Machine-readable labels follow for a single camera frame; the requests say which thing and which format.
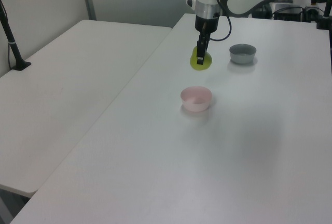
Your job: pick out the black gripper silver flange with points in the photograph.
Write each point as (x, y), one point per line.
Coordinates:
(207, 17)

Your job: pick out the green pear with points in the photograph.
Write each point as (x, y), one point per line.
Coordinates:
(206, 64)

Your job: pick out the grey bowl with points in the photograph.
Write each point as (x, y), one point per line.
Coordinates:
(242, 55)

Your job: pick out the pink bowl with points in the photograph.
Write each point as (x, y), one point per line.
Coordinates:
(196, 102)

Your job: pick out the dark grey green device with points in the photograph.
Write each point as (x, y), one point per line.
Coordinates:
(262, 14)

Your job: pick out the black electronics box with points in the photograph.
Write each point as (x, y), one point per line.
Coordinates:
(289, 13)

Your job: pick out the black camera stand pole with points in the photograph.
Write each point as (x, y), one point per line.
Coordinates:
(11, 42)

